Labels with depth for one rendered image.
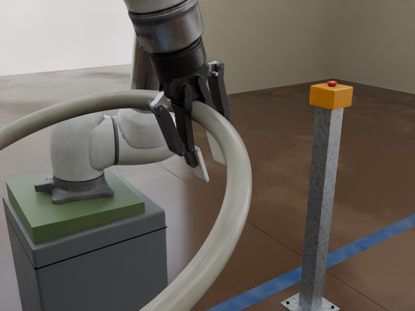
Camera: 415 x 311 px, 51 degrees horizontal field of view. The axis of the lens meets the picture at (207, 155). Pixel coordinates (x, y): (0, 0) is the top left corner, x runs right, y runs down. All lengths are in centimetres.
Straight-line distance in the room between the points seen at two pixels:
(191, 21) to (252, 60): 627
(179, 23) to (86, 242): 86
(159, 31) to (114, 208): 83
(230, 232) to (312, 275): 169
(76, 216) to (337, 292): 153
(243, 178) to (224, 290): 187
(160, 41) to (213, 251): 27
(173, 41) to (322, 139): 136
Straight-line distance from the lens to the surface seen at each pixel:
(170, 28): 55
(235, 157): 53
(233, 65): 660
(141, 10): 55
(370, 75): 773
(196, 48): 59
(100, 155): 133
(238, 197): 48
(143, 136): 131
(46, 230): 127
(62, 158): 133
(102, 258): 134
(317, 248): 205
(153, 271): 145
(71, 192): 137
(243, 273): 247
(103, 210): 131
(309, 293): 220
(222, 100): 68
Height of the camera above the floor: 143
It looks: 20 degrees down
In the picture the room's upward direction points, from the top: straight up
